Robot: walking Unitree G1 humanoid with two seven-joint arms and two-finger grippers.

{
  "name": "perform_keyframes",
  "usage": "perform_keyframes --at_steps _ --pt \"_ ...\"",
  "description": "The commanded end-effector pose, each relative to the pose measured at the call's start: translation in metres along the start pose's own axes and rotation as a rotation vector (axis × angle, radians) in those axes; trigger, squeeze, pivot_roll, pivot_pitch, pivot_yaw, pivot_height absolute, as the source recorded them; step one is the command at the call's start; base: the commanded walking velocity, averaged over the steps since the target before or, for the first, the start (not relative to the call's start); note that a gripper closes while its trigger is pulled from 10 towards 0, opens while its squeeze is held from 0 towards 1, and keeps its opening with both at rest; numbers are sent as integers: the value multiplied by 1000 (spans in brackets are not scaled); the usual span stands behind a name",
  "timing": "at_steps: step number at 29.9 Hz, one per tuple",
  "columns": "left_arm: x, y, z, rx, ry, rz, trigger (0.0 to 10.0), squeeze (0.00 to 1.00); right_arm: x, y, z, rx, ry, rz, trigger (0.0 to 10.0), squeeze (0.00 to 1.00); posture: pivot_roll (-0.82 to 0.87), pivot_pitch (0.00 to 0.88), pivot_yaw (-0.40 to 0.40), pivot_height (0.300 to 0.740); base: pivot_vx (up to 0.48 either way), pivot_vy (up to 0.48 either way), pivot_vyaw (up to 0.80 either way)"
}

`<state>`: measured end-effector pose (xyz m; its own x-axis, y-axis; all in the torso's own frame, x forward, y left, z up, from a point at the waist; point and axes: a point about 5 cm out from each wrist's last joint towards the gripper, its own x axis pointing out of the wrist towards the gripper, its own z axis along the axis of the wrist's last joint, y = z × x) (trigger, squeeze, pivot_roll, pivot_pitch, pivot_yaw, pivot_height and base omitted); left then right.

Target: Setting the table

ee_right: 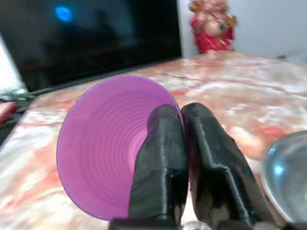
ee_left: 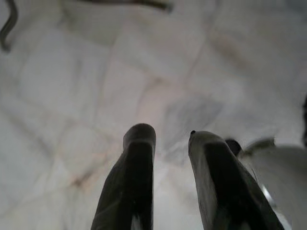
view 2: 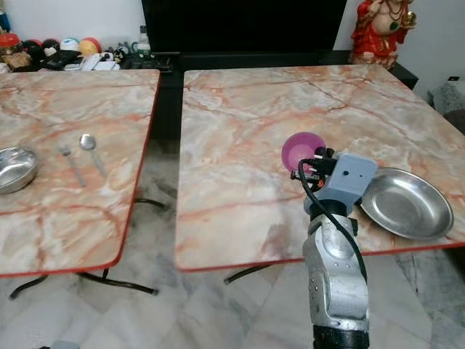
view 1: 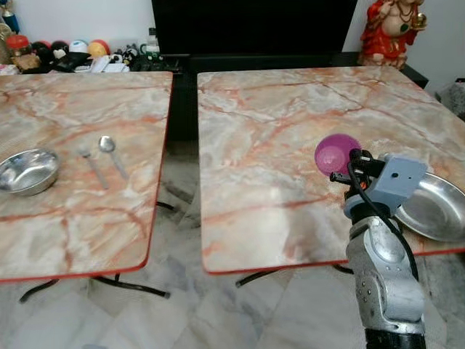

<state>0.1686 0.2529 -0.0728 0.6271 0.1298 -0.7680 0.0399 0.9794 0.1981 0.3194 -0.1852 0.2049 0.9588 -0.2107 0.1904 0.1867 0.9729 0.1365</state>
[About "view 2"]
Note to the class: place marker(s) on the white and teal ball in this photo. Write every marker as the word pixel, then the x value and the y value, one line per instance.
pixel 70 44

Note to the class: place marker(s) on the grey cloth seat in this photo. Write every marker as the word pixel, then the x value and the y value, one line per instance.
pixel 449 105

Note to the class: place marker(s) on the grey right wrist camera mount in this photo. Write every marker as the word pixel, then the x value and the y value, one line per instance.
pixel 349 176

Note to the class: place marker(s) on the steel bowl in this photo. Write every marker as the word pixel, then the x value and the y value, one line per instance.
pixel 16 169

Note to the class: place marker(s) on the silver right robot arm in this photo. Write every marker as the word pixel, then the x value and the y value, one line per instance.
pixel 334 276

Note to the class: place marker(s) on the orange and yellow ball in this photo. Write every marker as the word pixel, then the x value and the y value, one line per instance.
pixel 91 46

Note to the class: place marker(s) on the steel spoon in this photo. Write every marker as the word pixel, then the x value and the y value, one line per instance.
pixel 88 142

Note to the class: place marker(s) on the red laughing Buddha statue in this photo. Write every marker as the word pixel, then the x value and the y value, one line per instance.
pixel 381 35

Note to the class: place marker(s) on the round steel plate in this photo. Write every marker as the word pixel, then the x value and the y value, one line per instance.
pixel 407 205

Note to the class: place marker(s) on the black metal table leg frame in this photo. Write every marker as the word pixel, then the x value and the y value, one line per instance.
pixel 116 283
pixel 243 273

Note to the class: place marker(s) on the black round toy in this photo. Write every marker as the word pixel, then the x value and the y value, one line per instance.
pixel 50 48

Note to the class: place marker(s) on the pink plastic cup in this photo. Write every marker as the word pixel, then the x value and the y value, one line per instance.
pixel 298 151

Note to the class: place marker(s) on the small clear bottle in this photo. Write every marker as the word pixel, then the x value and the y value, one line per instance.
pixel 144 40

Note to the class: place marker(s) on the red lidded jar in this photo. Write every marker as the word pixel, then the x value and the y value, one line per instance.
pixel 9 43

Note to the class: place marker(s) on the black television screen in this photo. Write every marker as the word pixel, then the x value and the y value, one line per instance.
pixel 243 24

